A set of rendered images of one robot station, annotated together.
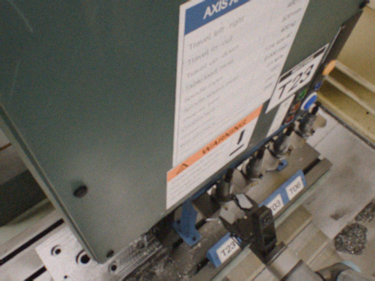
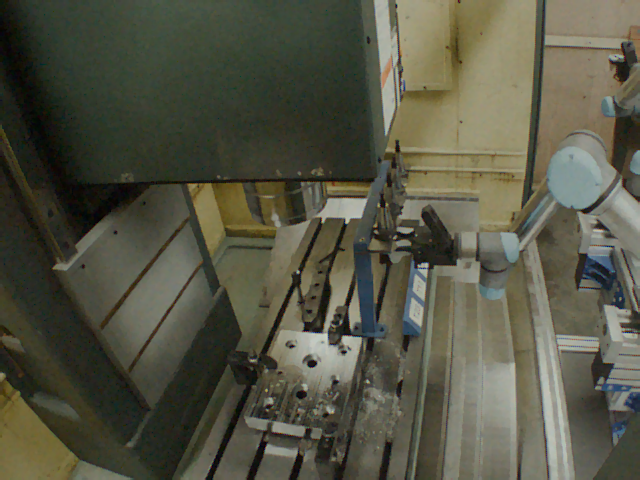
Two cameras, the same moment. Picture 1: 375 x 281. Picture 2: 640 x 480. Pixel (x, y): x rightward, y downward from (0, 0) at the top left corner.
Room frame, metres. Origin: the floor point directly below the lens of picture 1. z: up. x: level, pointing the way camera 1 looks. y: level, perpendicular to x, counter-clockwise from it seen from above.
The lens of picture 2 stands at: (-0.40, 0.44, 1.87)
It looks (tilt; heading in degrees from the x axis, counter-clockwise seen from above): 35 degrees down; 335
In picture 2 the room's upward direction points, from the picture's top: 9 degrees counter-clockwise
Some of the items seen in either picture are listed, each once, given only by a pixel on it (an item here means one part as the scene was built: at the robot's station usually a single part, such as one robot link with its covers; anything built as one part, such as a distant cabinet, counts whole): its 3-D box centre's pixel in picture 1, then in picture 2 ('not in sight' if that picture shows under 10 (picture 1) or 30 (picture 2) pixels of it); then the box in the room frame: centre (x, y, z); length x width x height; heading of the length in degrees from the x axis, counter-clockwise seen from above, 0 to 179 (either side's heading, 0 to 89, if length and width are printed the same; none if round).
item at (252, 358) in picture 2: not in sight; (254, 365); (0.39, 0.31, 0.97); 0.13 x 0.03 x 0.15; 45
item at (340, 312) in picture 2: (154, 221); (338, 330); (0.37, 0.07, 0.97); 0.13 x 0.03 x 0.15; 135
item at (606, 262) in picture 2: not in sight; (599, 272); (0.09, -0.84, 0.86); 0.09 x 0.09 x 0.09; 42
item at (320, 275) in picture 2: not in sight; (316, 298); (0.56, 0.03, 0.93); 0.26 x 0.05 x 0.06; 140
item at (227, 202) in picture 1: (223, 192); (385, 232); (0.37, -0.11, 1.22); 0.06 x 0.06 x 0.03
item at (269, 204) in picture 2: not in sight; (283, 179); (0.33, 0.15, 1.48); 0.16 x 0.16 x 0.12
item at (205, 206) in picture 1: (207, 207); (383, 246); (0.33, -0.07, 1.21); 0.07 x 0.05 x 0.01; 45
